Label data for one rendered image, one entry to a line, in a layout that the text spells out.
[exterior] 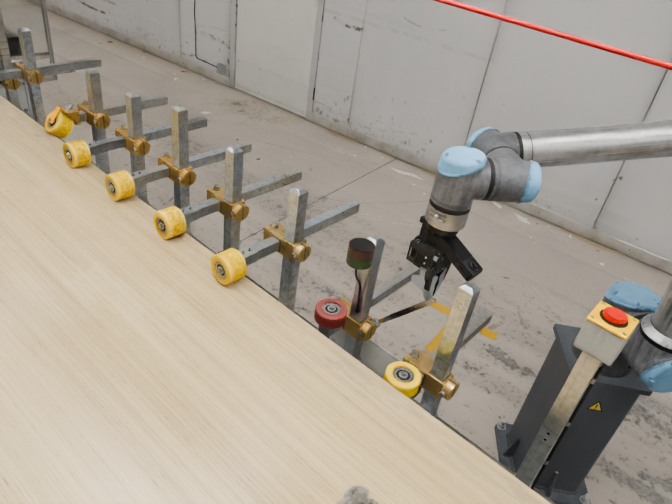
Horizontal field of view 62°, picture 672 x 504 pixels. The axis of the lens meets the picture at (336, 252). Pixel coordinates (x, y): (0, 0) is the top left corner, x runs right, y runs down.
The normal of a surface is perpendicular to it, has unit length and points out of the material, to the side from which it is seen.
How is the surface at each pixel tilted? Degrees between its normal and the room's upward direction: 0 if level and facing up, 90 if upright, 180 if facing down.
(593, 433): 90
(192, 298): 0
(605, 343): 90
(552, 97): 90
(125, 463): 0
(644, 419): 0
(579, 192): 90
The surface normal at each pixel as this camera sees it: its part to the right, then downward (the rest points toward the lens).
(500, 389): 0.14, -0.81
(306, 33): -0.59, 0.40
